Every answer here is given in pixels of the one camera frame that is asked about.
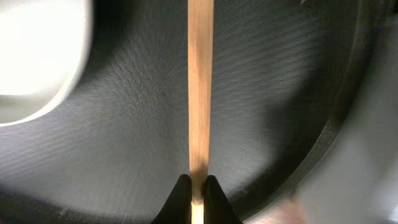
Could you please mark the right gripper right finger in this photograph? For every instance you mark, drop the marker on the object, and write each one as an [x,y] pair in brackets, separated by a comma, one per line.
[217,209]

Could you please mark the wooden chopstick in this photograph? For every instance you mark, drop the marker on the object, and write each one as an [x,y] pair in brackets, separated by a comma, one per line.
[200,62]

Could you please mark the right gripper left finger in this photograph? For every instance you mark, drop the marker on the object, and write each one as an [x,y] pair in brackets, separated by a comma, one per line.
[176,209]

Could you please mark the grey plate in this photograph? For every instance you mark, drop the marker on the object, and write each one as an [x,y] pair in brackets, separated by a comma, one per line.
[45,47]

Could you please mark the round black tray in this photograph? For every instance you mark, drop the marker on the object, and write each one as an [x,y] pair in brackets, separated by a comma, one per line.
[284,76]

